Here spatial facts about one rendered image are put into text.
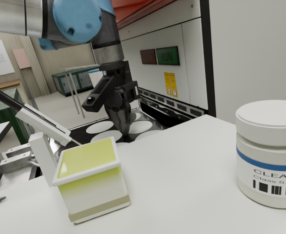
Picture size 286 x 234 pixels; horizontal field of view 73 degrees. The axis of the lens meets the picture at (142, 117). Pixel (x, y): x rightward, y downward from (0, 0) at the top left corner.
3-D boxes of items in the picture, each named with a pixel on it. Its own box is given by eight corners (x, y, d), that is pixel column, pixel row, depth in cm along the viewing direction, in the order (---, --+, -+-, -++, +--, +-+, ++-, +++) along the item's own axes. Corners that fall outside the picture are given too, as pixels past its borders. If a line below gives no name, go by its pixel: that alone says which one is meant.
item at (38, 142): (82, 164, 35) (57, 94, 31) (85, 175, 32) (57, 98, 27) (47, 177, 34) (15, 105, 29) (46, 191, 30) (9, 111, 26)
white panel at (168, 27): (125, 102, 123) (109, 35, 109) (219, 162, 51) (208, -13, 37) (120, 103, 122) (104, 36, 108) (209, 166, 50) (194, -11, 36)
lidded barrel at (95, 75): (106, 87, 654) (101, 67, 631) (112, 88, 607) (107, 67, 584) (91, 91, 631) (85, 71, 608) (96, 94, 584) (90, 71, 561)
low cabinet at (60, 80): (100, 80, 837) (95, 64, 812) (115, 82, 704) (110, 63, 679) (57, 92, 758) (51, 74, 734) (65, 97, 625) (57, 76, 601)
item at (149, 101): (143, 113, 89) (139, 94, 86) (209, 154, 50) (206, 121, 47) (140, 114, 89) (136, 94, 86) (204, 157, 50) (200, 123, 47)
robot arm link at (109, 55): (106, 46, 46) (85, 51, 51) (111, 66, 47) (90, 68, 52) (126, 42, 51) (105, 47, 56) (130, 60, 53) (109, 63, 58)
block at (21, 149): (36, 148, 68) (33, 140, 67) (35, 152, 65) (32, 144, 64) (11, 156, 66) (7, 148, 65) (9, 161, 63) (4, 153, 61)
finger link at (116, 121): (134, 128, 62) (128, 101, 59) (123, 137, 58) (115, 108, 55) (127, 127, 64) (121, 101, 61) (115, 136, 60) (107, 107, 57)
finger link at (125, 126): (142, 129, 60) (136, 101, 57) (130, 138, 56) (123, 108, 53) (134, 128, 62) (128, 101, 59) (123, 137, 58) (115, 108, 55)
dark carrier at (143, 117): (137, 110, 81) (136, 108, 81) (185, 140, 50) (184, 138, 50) (51, 138, 70) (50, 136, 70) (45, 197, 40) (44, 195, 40)
